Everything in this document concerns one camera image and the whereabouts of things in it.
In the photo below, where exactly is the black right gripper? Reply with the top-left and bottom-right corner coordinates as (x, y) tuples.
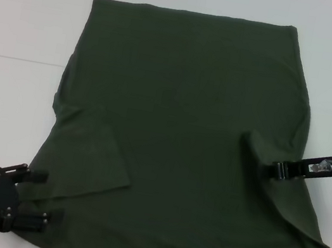
(268, 143), (332, 191)

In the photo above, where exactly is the dark green t-shirt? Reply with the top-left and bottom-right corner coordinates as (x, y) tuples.
(8, 0), (332, 248)

